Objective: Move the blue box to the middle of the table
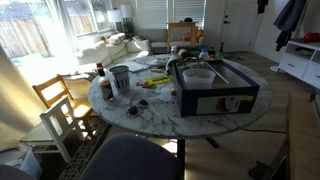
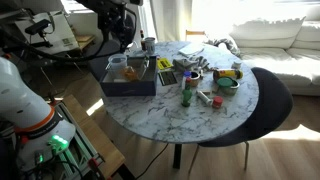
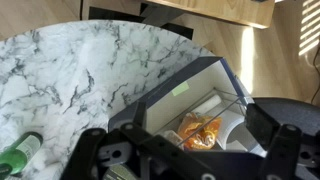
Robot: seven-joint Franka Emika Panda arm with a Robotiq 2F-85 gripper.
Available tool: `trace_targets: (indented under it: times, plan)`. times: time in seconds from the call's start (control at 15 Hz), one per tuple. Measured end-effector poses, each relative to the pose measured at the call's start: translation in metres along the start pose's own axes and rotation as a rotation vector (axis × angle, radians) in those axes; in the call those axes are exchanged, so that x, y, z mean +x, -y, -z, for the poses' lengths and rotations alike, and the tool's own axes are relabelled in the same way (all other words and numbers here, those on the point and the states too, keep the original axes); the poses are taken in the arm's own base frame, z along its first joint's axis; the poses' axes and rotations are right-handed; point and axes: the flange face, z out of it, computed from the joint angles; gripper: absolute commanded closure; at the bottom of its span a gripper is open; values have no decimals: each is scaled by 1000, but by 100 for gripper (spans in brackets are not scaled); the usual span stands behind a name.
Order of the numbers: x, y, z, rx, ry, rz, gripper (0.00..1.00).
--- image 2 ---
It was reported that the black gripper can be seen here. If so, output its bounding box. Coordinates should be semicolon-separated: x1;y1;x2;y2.
109;14;137;55

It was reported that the dark blue cardboard box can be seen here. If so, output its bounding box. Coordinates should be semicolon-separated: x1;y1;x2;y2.
99;54;159;98

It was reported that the dark sauce bottle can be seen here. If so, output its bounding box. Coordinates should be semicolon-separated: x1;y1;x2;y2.
139;29;147;52

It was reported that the clear plastic tub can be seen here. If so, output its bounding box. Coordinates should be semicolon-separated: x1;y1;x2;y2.
107;53;129;81

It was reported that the grey metal can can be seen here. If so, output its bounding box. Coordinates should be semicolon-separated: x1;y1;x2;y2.
144;36;157;56

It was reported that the orange crumpled wrapper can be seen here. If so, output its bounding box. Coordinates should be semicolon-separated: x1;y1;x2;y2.
121;65;140;83

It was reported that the yellow packet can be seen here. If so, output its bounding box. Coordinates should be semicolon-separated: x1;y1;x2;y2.
156;57;174;71

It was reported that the black ridged card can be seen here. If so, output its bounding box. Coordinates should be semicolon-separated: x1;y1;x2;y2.
158;70;179;87

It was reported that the white bottle blue cap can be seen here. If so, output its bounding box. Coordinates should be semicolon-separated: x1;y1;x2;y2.
181;70;193;91

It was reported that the grey patterned cloth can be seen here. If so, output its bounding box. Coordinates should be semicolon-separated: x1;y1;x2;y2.
172;55;212;73

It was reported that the yellow wooden chair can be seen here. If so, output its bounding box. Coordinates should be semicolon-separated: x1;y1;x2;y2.
185;29;207;42

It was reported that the green plastic bottle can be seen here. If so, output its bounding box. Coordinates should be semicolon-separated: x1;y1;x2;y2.
181;77;194;108

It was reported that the white tube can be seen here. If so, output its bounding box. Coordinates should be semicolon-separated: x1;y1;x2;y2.
196;90;214;107

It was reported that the wooden bench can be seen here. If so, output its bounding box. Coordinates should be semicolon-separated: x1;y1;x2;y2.
62;94;127;180

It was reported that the green bowl with toys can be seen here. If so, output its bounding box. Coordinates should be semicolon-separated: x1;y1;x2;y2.
212;68;244;81

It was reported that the red small cap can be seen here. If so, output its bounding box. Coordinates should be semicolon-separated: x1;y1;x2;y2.
212;96;224;110

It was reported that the bowl with green lid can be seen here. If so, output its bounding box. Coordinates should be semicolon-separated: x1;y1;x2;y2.
216;77;241;97

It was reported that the small white jar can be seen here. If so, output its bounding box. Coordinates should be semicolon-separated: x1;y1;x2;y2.
231;60;243;71

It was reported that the black table leg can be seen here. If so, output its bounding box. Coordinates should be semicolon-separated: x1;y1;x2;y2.
172;143;183;170

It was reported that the white sofa pillow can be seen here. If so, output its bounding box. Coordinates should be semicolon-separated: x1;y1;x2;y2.
229;16;307;50

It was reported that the dark round chair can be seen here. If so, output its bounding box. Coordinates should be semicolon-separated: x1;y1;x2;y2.
187;66;295;177

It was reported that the white sofa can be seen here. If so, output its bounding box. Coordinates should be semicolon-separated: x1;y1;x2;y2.
229;14;320;98

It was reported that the black camera on stand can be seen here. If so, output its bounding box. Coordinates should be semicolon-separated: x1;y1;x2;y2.
24;18;54;48

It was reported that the black floor cable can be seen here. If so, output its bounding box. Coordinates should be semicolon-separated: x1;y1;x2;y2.
135;142;170;180

